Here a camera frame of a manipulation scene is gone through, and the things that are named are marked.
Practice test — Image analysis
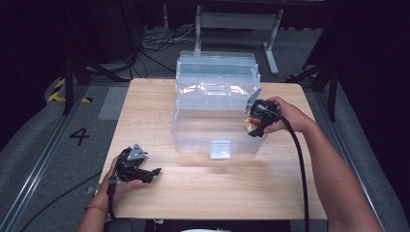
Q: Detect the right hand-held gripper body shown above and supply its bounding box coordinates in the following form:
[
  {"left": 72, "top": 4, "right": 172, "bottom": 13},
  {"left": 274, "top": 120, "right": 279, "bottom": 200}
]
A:
[{"left": 244, "top": 87, "right": 282, "bottom": 130}]

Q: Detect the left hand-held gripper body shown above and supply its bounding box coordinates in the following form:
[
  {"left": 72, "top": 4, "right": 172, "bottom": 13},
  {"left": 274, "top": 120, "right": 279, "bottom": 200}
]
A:
[{"left": 108, "top": 143, "right": 150, "bottom": 186}]

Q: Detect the round gold red snack packet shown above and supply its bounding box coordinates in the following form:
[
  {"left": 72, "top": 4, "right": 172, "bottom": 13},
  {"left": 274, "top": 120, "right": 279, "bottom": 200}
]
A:
[{"left": 244, "top": 116, "right": 263, "bottom": 135}]

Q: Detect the clear plastic storage box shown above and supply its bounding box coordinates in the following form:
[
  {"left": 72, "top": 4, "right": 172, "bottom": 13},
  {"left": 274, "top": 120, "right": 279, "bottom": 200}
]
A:
[{"left": 171, "top": 49, "right": 269, "bottom": 160}]

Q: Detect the person's right hand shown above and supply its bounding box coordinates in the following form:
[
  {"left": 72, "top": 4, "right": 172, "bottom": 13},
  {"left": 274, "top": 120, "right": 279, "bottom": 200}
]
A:
[{"left": 263, "top": 96, "right": 316, "bottom": 135}]

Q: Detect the person's left hand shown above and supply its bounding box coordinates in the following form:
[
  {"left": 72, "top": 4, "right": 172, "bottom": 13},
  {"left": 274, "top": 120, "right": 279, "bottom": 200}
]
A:
[{"left": 95, "top": 156, "right": 145, "bottom": 209}]

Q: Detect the black tripod stand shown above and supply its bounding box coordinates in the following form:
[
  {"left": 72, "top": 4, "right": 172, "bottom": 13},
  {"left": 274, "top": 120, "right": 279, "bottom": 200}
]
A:
[
  {"left": 285, "top": 56, "right": 340, "bottom": 124},
  {"left": 62, "top": 47, "right": 140, "bottom": 117}
]

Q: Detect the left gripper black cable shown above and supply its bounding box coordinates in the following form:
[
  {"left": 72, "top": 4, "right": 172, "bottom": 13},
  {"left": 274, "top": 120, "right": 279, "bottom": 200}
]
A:
[{"left": 106, "top": 178, "right": 119, "bottom": 220}]

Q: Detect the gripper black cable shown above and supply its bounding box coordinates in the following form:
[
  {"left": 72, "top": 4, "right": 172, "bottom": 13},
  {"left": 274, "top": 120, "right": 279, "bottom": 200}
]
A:
[
  {"left": 257, "top": 104, "right": 311, "bottom": 232},
  {"left": 106, "top": 178, "right": 119, "bottom": 220}
]

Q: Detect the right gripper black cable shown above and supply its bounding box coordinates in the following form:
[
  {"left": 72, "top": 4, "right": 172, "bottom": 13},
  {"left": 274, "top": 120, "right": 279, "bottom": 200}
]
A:
[{"left": 257, "top": 104, "right": 311, "bottom": 232}]

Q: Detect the orange bracelet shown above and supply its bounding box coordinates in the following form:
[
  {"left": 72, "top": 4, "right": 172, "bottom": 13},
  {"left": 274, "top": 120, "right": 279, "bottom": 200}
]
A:
[{"left": 83, "top": 203, "right": 111, "bottom": 217}]

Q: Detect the thin black floor cable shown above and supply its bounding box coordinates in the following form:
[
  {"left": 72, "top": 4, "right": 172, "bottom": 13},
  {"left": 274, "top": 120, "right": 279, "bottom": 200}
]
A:
[{"left": 18, "top": 171, "right": 103, "bottom": 232}]

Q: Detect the grey metal floor rail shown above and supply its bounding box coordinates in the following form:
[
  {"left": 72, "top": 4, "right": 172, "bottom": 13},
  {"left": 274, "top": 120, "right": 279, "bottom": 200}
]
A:
[
  {"left": 0, "top": 84, "right": 90, "bottom": 232},
  {"left": 312, "top": 90, "right": 407, "bottom": 232}
]

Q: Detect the grey metal desk frame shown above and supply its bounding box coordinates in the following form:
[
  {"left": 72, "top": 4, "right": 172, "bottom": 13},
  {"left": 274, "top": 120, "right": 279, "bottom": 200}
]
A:
[{"left": 190, "top": 4, "right": 285, "bottom": 77}]

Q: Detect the bundle of floor cables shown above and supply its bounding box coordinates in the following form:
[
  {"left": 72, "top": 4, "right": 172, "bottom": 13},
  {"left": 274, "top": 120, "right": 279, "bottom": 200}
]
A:
[{"left": 138, "top": 24, "right": 198, "bottom": 81}]

